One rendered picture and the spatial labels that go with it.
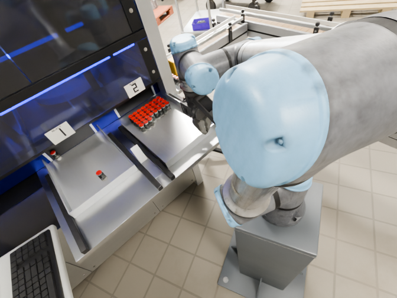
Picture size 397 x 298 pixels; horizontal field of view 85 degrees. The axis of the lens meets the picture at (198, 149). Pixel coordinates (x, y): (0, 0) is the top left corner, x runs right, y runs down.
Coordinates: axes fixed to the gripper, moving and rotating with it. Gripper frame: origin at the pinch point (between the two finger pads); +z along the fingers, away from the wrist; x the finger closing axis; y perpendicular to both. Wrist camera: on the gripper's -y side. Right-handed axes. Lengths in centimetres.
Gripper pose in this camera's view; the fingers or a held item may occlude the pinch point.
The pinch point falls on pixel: (206, 132)
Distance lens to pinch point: 83.4
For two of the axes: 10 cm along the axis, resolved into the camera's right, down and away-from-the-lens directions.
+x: -7.3, 6.0, -3.3
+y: -6.6, -4.9, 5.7
